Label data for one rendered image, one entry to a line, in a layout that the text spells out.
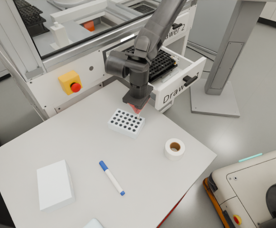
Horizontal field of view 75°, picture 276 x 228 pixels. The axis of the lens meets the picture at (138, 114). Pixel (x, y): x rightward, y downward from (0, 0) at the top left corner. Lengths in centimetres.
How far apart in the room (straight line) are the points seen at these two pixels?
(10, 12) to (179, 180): 71
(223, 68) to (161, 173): 136
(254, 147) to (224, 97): 56
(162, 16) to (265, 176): 113
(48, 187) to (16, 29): 47
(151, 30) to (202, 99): 149
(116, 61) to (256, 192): 108
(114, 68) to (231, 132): 147
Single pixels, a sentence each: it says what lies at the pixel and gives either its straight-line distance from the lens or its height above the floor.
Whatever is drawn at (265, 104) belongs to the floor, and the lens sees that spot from 226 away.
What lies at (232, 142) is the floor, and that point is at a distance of 178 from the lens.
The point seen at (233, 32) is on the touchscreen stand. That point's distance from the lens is 167.
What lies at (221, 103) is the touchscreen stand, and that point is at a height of 4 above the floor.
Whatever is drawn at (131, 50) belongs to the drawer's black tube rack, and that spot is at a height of 90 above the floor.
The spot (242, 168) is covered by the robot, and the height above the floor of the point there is 28.
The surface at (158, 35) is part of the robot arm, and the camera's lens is 52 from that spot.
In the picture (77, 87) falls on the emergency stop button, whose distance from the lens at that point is 75.
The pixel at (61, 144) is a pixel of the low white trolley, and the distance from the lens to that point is 75.
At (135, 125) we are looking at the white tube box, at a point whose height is 79.
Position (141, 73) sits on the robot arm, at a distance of 51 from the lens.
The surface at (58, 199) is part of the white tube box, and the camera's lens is 61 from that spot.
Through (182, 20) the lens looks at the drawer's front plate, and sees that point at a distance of 119.
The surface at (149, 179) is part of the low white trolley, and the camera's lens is 64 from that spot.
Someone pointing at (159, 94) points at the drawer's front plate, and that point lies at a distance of 65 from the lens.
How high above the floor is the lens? 136
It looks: 51 degrees down
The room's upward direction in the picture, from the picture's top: straight up
